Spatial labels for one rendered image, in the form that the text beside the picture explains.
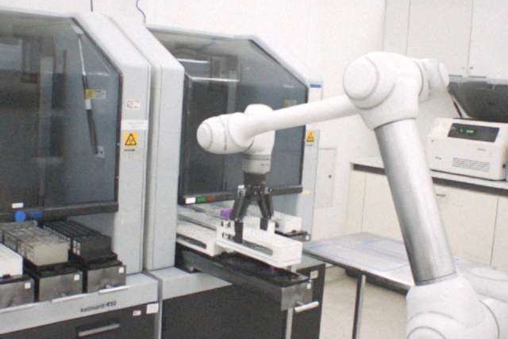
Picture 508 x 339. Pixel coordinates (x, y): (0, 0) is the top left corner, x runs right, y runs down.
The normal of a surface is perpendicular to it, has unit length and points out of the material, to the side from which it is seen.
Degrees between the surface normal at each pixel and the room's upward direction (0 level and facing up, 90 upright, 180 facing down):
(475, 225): 90
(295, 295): 90
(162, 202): 90
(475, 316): 64
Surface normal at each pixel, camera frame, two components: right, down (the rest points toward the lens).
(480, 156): -0.75, 0.02
